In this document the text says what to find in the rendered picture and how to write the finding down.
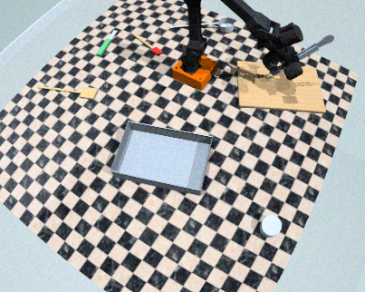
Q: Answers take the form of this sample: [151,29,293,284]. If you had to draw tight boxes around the white short cylinder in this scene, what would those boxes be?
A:
[259,216,282,238]

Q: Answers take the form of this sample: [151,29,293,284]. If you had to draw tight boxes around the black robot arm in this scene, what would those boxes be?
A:
[179,0,303,75]

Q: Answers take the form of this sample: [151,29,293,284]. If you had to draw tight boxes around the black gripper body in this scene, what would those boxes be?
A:
[274,45,303,81]

